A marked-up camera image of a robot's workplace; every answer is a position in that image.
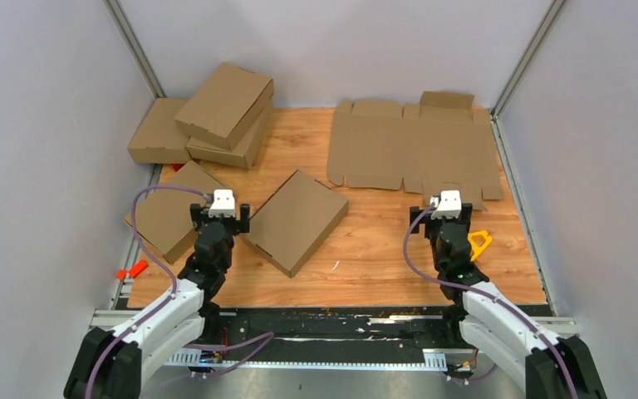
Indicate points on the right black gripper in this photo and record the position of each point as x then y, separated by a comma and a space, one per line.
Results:
415, 213

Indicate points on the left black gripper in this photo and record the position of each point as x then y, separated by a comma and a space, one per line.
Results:
240, 225

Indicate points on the cardboard box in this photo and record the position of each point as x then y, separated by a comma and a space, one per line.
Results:
246, 151
158, 139
163, 217
291, 225
224, 107

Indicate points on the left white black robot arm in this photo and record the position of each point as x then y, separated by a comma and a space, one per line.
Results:
117, 362

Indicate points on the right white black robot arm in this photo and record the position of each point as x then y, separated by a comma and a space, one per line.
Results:
543, 363

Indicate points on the yellow triangle piece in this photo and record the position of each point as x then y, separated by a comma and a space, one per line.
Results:
479, 241

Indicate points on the flat cardboard sheet underneath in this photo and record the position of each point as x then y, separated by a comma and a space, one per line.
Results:
442, 142

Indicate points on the red object under boxes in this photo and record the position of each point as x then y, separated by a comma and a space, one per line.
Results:
176, 167

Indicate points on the orange plastic clip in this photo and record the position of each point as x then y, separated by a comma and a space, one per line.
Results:
134, 271

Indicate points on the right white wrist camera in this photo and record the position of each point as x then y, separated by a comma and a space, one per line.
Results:
447, 205

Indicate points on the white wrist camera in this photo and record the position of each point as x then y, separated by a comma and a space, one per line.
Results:
223, 204
447, 205

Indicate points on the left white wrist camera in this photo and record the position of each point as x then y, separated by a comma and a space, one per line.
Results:
223, 204

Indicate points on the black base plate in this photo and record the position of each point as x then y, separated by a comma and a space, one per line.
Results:
427, 327

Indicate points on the aluminium slotted rail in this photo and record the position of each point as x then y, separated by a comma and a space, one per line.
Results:
317, 354

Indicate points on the right aluminium corner post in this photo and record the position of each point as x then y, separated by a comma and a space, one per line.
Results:
540, 35

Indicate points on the aluminium corner post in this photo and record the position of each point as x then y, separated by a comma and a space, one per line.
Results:
540, 35
127, 32

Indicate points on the left aluminium corner post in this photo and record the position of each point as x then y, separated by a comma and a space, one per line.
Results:
127, 32

